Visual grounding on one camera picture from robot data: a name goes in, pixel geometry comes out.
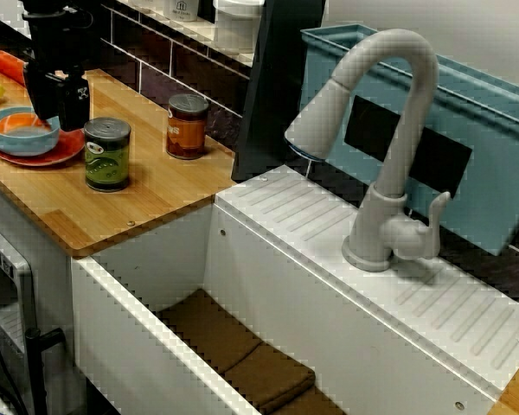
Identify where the salmon sushi toy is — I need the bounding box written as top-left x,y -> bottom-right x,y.
0,112 -> 51,135

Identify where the grey toy oven front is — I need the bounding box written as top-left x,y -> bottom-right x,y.
0,218 -> 38,360

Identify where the orange carrot toy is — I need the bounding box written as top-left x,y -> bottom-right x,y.
0,50 -> 29,86

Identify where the green toy can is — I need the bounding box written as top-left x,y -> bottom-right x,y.
83,118 -> 132,193

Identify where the grey toy faucet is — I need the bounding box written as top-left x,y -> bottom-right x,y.
284,29 -> 452,272

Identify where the light blue bowl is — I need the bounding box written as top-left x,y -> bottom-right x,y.
0,106 -> 62,157

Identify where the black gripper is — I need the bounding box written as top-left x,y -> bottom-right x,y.
24,60 -> 91,131

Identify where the white lidded storage jar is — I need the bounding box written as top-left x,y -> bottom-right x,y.
213,0 -> 265,53

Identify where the white toy sink unit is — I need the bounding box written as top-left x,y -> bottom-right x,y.
71,163 -> 519,415

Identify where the orange soup toy can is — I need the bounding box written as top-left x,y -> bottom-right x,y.
165,93 -> 210,161

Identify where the black upright post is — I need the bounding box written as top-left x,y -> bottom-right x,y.
231,0 -> 330,182

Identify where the black cabinet handle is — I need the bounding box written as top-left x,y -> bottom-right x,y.
24,327 -> 66,415

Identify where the brown folded cloth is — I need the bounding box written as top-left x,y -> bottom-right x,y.
155,288 -> 347,415

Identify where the red plate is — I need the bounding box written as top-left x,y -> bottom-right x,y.
0,127 -> 87,168

